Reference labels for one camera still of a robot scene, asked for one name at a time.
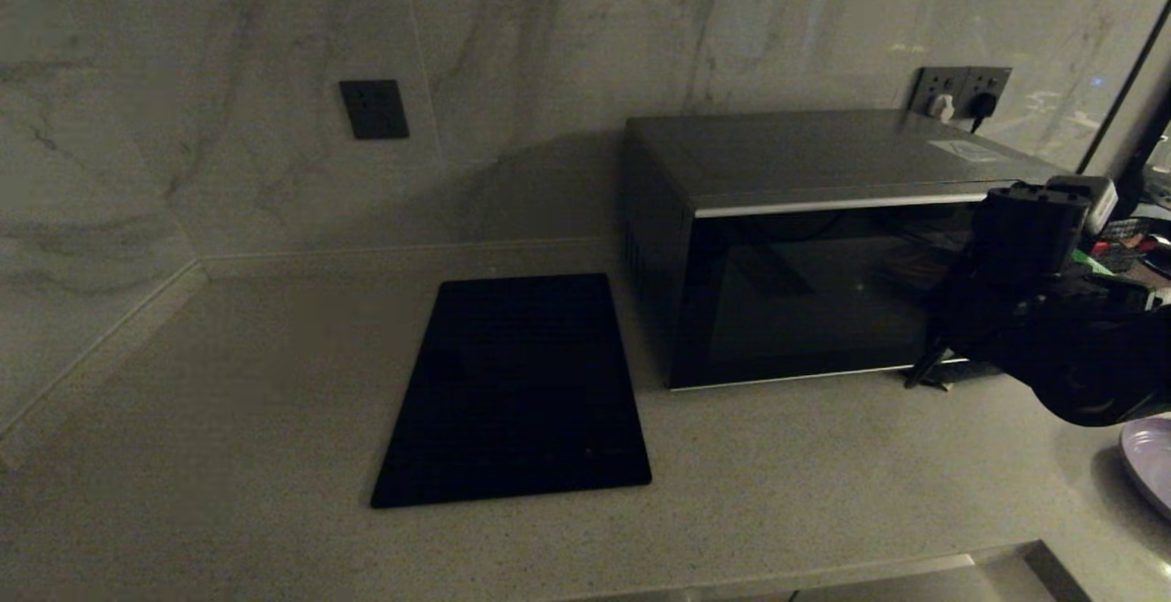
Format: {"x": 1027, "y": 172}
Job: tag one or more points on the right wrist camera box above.
{"x": 1025, "y": 218}

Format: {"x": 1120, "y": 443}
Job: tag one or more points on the black power plug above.
{"x": 981, "y": 106}

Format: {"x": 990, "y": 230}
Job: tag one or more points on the white power plug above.
{"x": 940, "y": 108}

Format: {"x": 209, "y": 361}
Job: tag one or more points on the white sticker label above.
{"x": 965, "y": 151}

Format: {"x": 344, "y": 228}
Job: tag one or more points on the grey double wall socket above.
{"x": 961, "y": 80}

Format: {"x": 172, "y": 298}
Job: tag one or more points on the black rubber pad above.
{"x": 933, "y": 385}

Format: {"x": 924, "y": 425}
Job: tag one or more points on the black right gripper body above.
{"x": 997, "y": 309}

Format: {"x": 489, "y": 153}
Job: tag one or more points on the purple plate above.
{"x": 1153, "y": 465}

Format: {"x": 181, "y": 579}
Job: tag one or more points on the dark single wall socket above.
{"x": 373, "y": 109}

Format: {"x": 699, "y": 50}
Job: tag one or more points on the dark glass microwave door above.
{"x": 805, "y": 300}

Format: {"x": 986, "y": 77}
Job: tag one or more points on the silver microwave oven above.
{"x": 805, "y": 149}

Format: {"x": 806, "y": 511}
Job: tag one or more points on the black metal frame post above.
{"x": 1121, "y": 94}

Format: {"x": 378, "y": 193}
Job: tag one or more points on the black glass induction cooktop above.
{"x": 512, "y": 392}

